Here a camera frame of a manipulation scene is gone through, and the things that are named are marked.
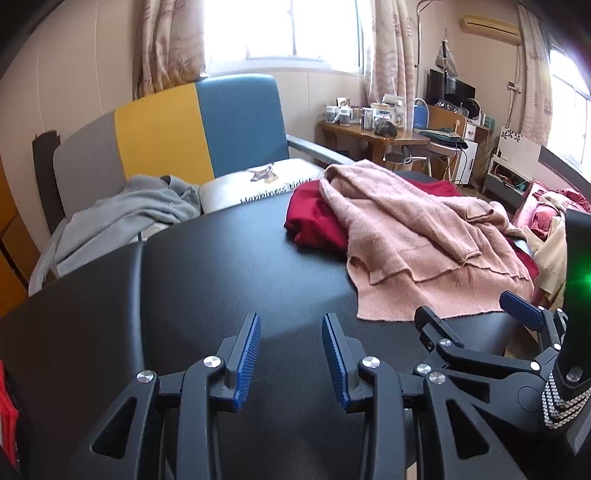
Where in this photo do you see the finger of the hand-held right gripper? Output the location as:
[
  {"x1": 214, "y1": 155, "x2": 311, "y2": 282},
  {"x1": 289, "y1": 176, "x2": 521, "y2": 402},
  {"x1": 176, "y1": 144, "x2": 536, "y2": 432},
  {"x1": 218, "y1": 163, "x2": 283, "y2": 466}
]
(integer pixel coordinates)
[
  {"x1": 414, "y1": 305, "x2": 544, "y2": 381},
  {"x1": 500, "y1": 291, "x2": 570, "y2": 365}
]

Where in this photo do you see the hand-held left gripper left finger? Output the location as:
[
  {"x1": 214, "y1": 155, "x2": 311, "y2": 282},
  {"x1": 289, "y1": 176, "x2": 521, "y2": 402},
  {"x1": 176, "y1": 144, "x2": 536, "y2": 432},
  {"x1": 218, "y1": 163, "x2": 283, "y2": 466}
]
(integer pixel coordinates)
[{"x1": 69, "y1": 312, "x2": 262, "y2": 480}]

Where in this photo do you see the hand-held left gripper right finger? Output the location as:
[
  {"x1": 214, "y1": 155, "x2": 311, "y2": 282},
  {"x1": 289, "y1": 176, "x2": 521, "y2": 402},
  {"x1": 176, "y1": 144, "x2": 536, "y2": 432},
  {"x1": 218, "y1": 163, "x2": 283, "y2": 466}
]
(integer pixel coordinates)
[{"x1": 322, "y1": 313, "x2": 527, "y2": 480}]

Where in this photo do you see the pink knit sweater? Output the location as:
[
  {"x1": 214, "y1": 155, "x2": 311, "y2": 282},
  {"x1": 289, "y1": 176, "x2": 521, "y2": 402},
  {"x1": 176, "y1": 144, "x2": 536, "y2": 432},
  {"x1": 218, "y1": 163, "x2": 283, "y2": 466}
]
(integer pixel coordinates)
[{"x1": 318, "y1": 159, "x2": 536, "y2": 322}]

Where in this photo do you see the cream blanket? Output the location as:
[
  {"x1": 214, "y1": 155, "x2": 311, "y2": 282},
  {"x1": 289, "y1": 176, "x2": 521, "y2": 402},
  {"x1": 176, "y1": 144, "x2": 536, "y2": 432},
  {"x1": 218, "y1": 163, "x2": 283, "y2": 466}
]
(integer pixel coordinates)
[{"x1": 531, "y1": 191, "x2": 573, "y2": 301}]

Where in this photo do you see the pink bedding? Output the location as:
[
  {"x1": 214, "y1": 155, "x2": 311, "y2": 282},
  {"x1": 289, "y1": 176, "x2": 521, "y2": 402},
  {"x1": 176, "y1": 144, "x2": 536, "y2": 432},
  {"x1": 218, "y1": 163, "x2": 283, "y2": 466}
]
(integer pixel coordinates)
[{"x1": 512, "y1": 180, "x2": 591, "y2": 241}]

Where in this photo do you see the dark red garment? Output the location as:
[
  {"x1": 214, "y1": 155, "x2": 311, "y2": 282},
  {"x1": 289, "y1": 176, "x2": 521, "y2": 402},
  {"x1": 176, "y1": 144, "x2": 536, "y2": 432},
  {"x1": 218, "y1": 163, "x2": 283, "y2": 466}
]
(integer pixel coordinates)
[{"x1": 283, "y1": 178, "x2": 540, "y2": 282}]

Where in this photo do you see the small white cabinet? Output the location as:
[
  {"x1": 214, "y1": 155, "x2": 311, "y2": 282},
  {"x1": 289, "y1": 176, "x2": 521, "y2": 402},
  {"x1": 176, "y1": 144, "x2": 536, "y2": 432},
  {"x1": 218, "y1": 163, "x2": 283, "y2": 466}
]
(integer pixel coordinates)
[{"x1": 462, "y1": 119, "x2": 481, "y2": 185}]

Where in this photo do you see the white grey low cabinet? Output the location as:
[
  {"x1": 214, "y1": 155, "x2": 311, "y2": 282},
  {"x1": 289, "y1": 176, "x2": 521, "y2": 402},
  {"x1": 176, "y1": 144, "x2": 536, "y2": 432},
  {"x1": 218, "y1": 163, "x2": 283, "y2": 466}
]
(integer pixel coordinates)
[{"x1": 482, "y1": 127, "x2": 542, "y2": 200}]

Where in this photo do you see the white printed cushion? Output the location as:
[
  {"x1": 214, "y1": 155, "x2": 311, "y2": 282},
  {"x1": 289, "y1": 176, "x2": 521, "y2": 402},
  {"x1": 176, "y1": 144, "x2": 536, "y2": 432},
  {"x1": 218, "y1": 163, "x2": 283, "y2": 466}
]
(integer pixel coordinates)
[{"x1": 199, "y1": 158, "x2": 326, "y2": 215}]

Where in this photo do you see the white metal chair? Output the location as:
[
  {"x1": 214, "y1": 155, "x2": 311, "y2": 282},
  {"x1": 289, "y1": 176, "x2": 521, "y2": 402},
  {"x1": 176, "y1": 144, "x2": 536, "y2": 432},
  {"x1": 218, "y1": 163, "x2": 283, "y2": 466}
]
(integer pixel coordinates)
[{"x1": 382, "y1": 138, "x2": 465, "y2": 182}]

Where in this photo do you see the dark green cloth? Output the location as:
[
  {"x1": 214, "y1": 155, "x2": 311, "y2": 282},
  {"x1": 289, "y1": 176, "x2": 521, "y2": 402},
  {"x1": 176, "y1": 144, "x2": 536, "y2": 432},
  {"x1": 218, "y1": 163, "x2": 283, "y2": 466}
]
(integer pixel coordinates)
[{"x1": 418, "y1": 129, "x2": 462, "y2": 145}]

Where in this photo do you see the grey hoodie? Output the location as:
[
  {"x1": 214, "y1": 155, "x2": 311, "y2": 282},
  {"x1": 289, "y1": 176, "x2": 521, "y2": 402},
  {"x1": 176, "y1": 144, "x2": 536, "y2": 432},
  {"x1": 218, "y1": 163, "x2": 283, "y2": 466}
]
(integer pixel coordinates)
[{"x1": 28, "y1": 174, "x2": 202, "y2": 296}]

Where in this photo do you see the wooden desk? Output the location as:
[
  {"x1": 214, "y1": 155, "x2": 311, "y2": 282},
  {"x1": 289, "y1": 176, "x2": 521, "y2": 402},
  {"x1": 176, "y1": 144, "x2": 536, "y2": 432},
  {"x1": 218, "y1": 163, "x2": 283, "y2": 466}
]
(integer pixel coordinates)
[{"x1": 318, "y1": 121, "x2": 462, "y2": 171}]

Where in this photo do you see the bright window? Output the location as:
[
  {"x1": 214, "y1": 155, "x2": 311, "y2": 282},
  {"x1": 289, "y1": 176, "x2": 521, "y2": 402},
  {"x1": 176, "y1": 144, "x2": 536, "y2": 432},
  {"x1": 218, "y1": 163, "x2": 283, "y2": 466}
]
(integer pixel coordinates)
[
  {"x1": 547, "y1": 46, "x2": 591, "y2": 162},
  {"x1": 203, "y1": 0, "x2": 375, "y2": 77}
]

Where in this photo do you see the blue plastic box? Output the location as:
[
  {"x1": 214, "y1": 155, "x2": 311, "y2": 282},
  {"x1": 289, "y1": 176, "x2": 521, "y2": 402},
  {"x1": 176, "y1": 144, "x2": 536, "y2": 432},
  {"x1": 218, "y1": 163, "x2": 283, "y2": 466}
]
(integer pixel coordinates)
[{"x1": 413, "y1": 99, "x2": 432, "y2": 132}]

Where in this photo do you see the group of jars and bottles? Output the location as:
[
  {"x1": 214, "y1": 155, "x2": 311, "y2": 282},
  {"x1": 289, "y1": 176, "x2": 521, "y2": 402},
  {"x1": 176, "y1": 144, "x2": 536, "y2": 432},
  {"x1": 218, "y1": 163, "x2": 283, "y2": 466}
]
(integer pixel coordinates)
[{"x1": 324, "y1": 95, "x2": 411, "y2": 132}]

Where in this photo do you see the beige patterned curtain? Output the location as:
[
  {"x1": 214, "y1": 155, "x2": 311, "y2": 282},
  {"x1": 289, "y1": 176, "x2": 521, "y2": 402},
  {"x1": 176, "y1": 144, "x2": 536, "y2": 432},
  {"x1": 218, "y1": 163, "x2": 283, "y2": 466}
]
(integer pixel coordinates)
[
  {"x1": 367, "y1": 0, "x2": 419, "y2": 104},
  {"x1": 515, "y1": 4, "x2": 555, "y2": 146},
  {"x1": 134, "y1": 0, "x2": 206, "y2": 100}
]

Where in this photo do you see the black monitor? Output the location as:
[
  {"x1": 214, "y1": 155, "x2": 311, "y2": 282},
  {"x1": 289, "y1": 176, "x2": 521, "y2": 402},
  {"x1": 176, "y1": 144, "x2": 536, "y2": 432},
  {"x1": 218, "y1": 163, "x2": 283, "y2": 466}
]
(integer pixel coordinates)
[{"x1": 426, "y1": 69, "x2": 476, "y2": 109}]

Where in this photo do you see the grey yellow blue armchair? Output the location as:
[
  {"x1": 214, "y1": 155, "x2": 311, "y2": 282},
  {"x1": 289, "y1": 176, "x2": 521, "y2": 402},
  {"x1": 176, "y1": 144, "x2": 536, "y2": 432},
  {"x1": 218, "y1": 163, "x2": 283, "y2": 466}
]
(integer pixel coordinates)
[{"x1": 52, "y1": 74, "x2": 356, "y2": 222}]

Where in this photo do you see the red and white garment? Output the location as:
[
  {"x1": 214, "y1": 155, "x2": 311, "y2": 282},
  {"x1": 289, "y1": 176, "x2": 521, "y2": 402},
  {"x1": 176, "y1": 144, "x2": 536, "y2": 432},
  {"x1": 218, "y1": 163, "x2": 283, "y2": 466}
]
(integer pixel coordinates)
[{"x1": 0, "y1": 360, "x2": 21, "y2": 467}]

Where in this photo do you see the orange wooden wardrobe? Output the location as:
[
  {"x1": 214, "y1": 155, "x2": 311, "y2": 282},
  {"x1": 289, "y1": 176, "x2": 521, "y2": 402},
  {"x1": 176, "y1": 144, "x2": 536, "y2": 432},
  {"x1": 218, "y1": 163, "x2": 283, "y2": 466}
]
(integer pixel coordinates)
[{"x1": 0, "y1": 157, "x2": 40, "y2": 319}]

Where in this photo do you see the hanging grey bag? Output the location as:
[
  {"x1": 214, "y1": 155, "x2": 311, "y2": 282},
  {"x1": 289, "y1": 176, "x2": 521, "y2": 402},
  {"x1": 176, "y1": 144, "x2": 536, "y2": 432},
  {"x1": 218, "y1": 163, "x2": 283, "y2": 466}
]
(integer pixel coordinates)
[{"x1": 434, "y1": 39, "x2": 459, "y2": 78}]

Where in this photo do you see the wall air conditioner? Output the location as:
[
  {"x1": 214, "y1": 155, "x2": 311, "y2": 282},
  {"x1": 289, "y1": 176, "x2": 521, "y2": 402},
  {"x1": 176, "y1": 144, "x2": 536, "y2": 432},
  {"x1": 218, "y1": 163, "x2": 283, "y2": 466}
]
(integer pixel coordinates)
[{"x1": 458, "y1": 14, "x2": 522, "y2": 47}]

